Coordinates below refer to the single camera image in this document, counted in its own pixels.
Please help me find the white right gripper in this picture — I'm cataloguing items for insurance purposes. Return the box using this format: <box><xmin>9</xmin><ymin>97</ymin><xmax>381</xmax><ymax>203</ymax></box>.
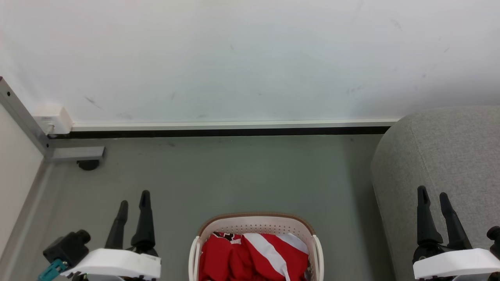
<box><xmin>412</xmin><ymin>186</ymin><xmax>500</xmax><ymax>281</ymax></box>

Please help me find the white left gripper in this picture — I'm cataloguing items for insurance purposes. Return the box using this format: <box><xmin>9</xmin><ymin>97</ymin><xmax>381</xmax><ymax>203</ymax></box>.
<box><xmin>61</xmin><ymin>190</ymin><xmax>162</xmax><ymax>281</ymax></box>

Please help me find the red white striped garment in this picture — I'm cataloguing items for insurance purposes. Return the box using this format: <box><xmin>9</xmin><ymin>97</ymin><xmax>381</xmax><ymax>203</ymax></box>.
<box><xmin>240</xmin><ymin>233</ymin><xmax>310</xmax><ymax>281</ymax></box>

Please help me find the grey fabric sofa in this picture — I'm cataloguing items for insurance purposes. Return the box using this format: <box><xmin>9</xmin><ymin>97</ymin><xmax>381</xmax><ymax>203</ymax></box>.
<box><xmin>370</xmin><ymin>106</ymin><xmax>500</xmax><ymax>281</ymax></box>

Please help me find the beige perforated laundry basket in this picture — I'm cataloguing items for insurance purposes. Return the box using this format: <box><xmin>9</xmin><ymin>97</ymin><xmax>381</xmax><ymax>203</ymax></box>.
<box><xmin>189</xmin><ymin>213</ymin><xmax>325</xmax><ymax>281</ymax></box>

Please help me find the white partition panel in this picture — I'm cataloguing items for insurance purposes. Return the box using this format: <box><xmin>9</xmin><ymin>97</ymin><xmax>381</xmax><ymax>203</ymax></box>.
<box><xmin>0</xmin><ymin>105</ymin><xmax>44</xmax><ymax>259</ymax></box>

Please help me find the white black baseboard strip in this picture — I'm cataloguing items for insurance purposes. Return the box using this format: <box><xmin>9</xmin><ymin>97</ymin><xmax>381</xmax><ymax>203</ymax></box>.
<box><xmin>49</xmin><ymin>118</ymin><xmax>403</xmax><ymax>139</ymax></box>

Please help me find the teal left camera connector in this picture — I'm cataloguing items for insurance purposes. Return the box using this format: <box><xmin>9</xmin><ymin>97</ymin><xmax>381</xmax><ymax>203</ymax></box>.
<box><xmin>38</xmin><ymin>260</ymin><xmax>68</xmax><ymax>281</ymax></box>

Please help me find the grey aluminium frame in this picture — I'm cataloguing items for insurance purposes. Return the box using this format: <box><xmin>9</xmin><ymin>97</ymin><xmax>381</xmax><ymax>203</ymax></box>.
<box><xmin>0</xmin><ymin>77</ymin><xmax>106</xmax><ymax>163</ymax></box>

